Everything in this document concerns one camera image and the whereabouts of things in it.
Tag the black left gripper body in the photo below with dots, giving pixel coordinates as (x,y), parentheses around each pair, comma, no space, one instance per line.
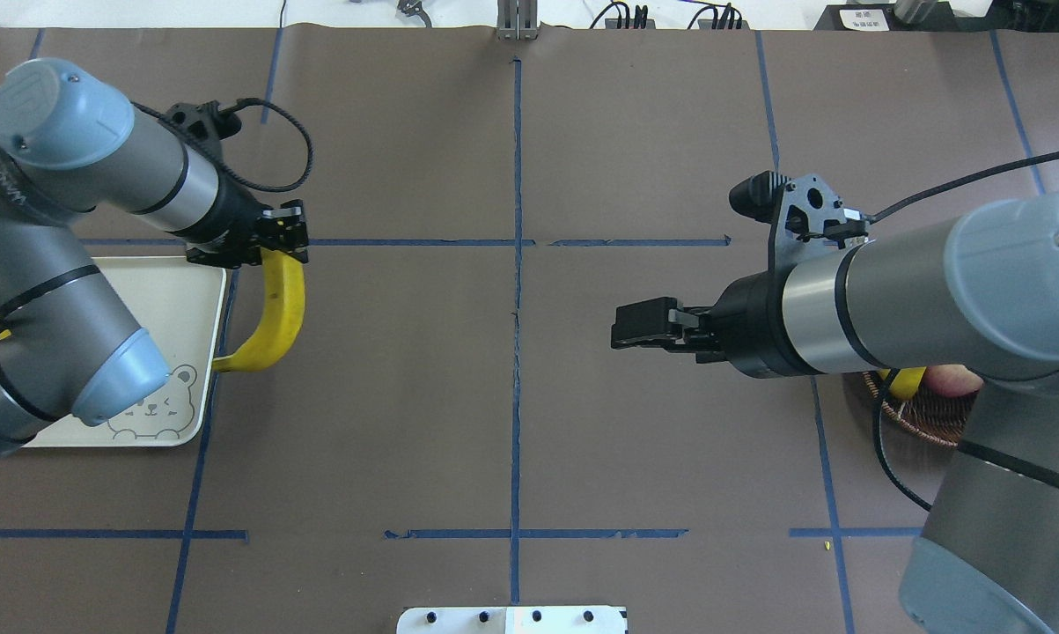
(232,222)

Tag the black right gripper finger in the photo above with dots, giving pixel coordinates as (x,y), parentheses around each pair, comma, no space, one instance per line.
(660,323)

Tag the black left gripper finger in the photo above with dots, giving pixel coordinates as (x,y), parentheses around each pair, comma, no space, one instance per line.
(284,229)

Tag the cream bear tray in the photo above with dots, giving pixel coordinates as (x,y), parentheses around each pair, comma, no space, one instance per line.
(182,305)

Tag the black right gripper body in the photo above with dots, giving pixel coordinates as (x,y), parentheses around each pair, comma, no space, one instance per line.
(752,324)

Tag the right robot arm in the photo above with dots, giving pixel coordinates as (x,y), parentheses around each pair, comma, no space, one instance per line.
(981,291)

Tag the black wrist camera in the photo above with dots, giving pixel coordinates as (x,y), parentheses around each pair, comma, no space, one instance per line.
(205,126)
(806,218)

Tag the brown wicker basket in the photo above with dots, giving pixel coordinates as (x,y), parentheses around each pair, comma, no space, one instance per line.
(928,416)

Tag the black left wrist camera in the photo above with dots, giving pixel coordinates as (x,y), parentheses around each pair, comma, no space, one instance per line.
(205,126)

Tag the aluminium frame post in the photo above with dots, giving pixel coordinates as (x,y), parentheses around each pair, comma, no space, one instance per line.
(518,20)

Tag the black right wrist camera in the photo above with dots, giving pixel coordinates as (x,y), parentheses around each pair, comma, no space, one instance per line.
(806,218)

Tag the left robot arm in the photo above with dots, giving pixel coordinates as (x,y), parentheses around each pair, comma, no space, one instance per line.
(68,143)

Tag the red pink apple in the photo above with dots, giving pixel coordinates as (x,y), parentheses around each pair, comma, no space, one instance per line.
(952,381)

